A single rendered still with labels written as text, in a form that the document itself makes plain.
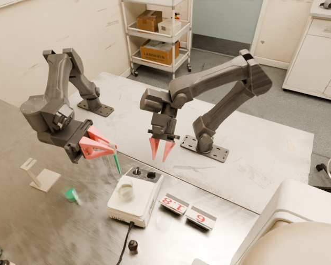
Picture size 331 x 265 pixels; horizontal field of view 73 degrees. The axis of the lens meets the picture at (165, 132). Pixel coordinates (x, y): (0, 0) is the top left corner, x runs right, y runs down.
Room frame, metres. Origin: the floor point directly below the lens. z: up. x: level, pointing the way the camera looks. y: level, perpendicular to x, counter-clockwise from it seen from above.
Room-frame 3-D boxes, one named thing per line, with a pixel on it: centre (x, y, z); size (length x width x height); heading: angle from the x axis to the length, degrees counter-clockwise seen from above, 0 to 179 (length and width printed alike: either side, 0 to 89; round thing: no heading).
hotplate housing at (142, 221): (0.38, 0.11, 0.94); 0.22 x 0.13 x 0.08; 161
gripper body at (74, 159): (0.39, 0.23, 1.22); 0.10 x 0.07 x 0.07; 161
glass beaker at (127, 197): (0.34, 0.13, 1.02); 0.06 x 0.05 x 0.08; 116
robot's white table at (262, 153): (0.75, -0.02, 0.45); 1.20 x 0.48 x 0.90; 60
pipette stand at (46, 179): (0.47, 0.47, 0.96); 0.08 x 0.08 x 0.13; 67
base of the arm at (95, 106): (0.90, 0.36, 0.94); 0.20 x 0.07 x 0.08; 60
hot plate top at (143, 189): (0.35, 0.12, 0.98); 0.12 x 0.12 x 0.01; 71
